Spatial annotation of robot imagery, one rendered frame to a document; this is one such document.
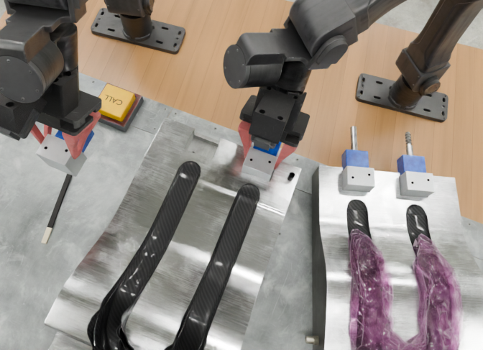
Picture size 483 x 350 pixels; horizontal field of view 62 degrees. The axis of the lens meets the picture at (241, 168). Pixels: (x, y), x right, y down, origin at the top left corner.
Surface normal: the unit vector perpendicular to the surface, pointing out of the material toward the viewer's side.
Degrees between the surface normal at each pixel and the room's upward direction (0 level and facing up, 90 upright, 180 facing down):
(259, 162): 1
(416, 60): 96
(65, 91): 91
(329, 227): 16
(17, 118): 91
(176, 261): 22
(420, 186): 0
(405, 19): 0
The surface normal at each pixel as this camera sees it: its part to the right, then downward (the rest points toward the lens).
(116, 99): 0.07, -0.38
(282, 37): 0.39, -0.47
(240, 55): -0.84, 0.17
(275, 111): 0.22, -0.76
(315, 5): -0.32, -0.22
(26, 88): -0.06, 0.66
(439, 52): 0.32, 0.84
